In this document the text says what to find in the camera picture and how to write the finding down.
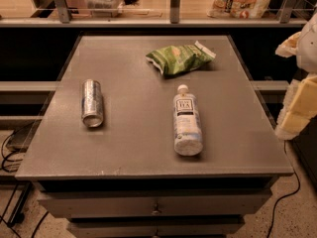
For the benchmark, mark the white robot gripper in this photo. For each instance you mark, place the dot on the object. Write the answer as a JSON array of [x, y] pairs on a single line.
[[308, 52]]

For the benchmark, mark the clear blue plastic water bottle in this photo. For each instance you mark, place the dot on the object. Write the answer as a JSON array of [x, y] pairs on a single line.
[[186, 123]]

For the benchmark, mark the colourful printed bag on shelf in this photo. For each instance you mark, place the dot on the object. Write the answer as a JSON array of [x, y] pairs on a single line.
[[241, 9]]

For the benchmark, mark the green snack bag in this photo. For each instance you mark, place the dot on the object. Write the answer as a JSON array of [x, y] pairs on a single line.
[[174, 60]]

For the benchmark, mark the grey table drawer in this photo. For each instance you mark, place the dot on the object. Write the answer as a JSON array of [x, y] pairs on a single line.
[[152, 203], [149, 228]]

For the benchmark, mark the clear plastic container on shelf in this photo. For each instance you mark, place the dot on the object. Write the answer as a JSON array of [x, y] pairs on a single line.
[[103, 8]]

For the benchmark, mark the silver aluminium can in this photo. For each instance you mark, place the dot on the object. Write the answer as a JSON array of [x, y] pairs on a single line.
[[91, 104]]

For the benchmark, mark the lower grey table drawer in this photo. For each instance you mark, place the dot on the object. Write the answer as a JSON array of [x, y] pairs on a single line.
[[149, 228]]

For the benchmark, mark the grey metal shelf frame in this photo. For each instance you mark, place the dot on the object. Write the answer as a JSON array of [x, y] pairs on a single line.
[[147, 13]]

